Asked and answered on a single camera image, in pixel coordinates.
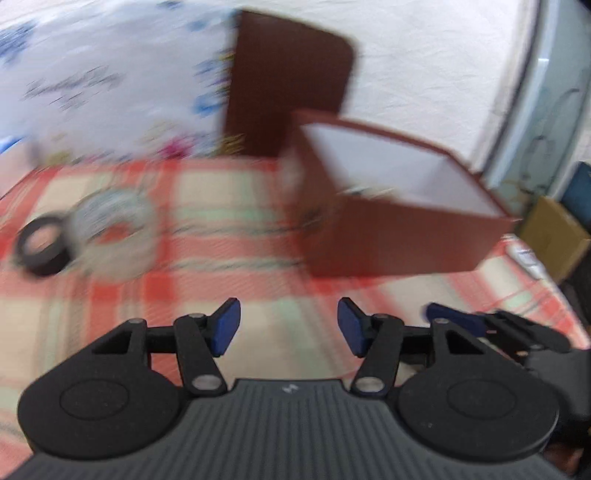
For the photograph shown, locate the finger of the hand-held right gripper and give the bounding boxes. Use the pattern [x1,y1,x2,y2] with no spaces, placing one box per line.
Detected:
[424,302,574,366]

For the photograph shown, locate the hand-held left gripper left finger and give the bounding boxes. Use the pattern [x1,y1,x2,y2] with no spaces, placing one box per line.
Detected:
[92,298,242,398]

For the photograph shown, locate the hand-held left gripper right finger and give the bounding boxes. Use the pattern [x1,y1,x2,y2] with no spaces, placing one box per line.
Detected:
[337,298,491,398]

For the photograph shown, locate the brown cardboard box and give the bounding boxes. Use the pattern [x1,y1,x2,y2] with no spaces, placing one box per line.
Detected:
[281,108,526,278]

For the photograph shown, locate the red plaid tablecloth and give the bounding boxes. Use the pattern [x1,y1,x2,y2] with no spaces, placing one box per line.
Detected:
[0,157,591,464]

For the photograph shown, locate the small white and blue object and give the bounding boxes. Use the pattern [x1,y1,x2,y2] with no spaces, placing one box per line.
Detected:
[507,244,542,278]

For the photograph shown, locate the clear tape roll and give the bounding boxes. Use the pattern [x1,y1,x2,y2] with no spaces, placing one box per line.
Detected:
[68,188,161,283]

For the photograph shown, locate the tan cardboard box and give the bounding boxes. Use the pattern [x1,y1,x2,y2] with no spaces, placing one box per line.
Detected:
[521,196,591,283]

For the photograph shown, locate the dark blue object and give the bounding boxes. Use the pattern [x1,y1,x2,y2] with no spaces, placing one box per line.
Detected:
[560,161,591,209]

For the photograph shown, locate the black tape roll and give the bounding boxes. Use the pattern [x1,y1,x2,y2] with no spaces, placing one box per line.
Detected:
[14,215,71,278]

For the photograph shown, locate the pale blue door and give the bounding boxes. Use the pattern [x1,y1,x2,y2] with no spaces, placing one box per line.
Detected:
[484,0,591,200]

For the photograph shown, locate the brown box lid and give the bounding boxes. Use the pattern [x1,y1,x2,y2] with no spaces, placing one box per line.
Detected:
[223,10,357,158]

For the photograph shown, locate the white printed cloth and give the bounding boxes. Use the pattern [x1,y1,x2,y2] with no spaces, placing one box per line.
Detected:
[0,0,242,163]

